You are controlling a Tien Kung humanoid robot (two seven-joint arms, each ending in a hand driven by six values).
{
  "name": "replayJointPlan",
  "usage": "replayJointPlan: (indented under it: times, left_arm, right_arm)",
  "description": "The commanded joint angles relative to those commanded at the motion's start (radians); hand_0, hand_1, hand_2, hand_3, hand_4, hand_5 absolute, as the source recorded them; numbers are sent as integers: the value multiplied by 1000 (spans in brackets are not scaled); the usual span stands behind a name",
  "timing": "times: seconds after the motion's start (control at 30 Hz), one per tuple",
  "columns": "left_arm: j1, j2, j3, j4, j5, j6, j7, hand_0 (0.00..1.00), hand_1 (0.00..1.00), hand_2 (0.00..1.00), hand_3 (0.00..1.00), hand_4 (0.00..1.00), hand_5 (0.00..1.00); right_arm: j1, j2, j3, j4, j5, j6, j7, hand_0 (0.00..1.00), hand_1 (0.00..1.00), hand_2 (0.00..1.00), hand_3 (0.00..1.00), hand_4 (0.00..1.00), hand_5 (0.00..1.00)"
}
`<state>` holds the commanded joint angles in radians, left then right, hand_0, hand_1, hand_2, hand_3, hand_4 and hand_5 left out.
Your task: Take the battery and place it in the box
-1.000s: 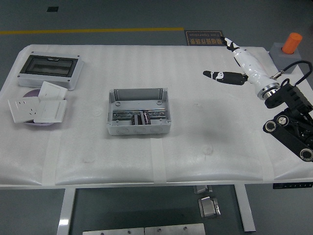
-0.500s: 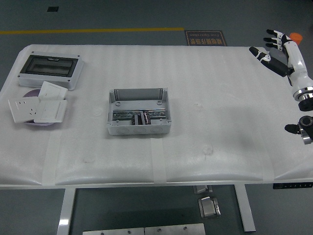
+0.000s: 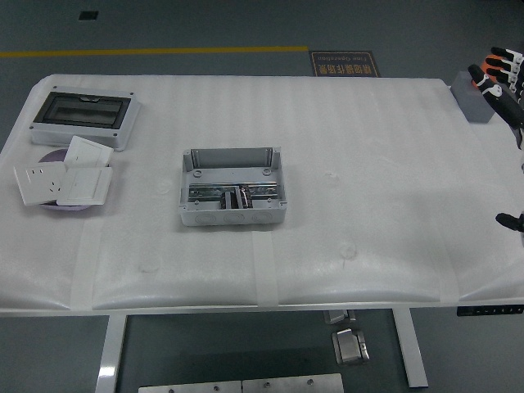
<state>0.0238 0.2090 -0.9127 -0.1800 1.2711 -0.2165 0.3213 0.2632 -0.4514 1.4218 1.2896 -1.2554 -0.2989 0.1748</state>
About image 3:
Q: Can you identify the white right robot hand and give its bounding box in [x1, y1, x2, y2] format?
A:
[468, 46, 524, 249]

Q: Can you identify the open grey junction box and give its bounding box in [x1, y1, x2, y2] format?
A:
[177, 146, 287, 227]

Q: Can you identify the grey distribution box dark window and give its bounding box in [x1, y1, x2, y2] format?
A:
[29, 84, 142, 152]

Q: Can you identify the grey block holder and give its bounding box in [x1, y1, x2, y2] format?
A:
[450, 70, 503, 124]

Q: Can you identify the orange cylinder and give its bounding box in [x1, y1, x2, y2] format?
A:
[471, 56, 501, 90]

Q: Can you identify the black floor sign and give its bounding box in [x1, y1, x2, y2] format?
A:
[309, 50, 381, 78]

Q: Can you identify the black table control panel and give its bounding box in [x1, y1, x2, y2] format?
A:
[457, 305, 524, 317]

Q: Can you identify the white foam table mat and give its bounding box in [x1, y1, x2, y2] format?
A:
[0, 73, 524, 312]

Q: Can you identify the white table leg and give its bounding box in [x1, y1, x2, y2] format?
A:
[94, 314, 129, 393]
[391, 309, 429, 389]

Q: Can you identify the small silver metal block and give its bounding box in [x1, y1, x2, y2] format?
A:
[323, 309, 357, 326]

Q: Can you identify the yellow floor tape line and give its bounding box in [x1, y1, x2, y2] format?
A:
[0, 45, 309, 59]

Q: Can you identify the white tape strip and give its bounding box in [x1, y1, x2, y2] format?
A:
[69, 223, 103, 311]

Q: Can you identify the purple round plate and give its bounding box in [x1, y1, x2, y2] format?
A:
[38, 149, 95, 213]

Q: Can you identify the grey metal base plate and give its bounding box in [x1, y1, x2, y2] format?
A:
[138, 380, 243, 393]
[241, 373, 345, 393]

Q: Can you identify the white wall switch plate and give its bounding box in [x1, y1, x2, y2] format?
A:
[64, 135, 115, 168]
[56, 166, 113, 206]

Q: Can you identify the white wall socket plate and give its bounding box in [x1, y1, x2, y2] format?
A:
[13, 163, 68, 206]

